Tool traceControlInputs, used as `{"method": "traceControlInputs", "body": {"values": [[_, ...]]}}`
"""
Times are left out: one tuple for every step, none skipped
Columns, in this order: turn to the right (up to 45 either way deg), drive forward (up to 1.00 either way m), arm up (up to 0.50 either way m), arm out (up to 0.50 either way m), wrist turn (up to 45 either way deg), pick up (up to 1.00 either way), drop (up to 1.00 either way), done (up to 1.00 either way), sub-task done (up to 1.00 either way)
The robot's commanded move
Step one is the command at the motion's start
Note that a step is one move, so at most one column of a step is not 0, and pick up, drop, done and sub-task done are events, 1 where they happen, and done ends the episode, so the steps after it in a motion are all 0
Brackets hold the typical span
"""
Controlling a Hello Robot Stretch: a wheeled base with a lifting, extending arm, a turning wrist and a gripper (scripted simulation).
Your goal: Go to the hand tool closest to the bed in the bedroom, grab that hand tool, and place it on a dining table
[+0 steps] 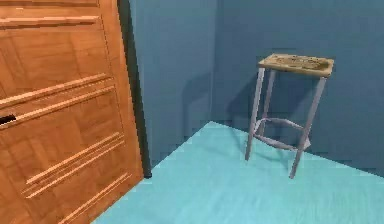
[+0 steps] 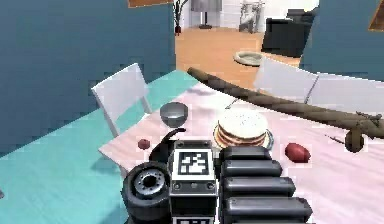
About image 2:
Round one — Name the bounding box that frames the small red apple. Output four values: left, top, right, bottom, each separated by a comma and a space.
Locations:
137, 138, 151, 151

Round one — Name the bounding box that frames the round grey floor cushion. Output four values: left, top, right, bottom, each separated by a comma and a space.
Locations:
233, 50, 264, 67

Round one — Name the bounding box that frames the dark red potato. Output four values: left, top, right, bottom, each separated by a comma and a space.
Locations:
284, 142, 312, 164

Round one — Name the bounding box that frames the brown framed wall picture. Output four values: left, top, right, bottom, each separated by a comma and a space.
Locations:
367, 0, 384, 33
127, 0, 174, 8

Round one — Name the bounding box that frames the pale pink dining table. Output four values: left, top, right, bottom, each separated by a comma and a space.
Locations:
98, 82, 384, 224

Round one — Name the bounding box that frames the black armchair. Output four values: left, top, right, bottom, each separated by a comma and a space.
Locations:
261, 8, 317, 58

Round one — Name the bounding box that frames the house plant in red pot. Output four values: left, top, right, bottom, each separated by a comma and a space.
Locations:
172, 0, 190, 36

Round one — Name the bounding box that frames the white dining chair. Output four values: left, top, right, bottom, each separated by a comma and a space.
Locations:
91, 62, 153, 138
306, 72, 384, 116
253, 57, 319, 104

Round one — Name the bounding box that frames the brown fishing rod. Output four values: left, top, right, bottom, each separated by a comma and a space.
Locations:
186, 67, 384, 154

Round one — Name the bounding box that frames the grey metal bowl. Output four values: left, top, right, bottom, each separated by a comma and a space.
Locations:
159, 101, 190, 128

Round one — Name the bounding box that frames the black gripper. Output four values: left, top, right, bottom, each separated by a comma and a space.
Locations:
121, 127, 188, 224

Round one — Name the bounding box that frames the grey floor lamp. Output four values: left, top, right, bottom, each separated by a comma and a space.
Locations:
189, 0, 223, 30

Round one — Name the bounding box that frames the grey white chair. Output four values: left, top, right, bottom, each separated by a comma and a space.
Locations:
239, 0, 266, 34

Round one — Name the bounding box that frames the layered cake on plate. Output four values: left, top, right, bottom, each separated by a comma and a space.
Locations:
213, 109, 275, 150

